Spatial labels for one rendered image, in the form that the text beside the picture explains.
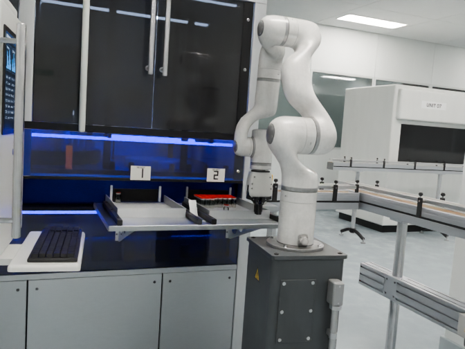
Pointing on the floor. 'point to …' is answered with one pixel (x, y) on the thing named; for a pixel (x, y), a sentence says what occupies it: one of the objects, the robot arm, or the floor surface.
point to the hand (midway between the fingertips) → (258, 209)
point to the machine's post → (259, 10)
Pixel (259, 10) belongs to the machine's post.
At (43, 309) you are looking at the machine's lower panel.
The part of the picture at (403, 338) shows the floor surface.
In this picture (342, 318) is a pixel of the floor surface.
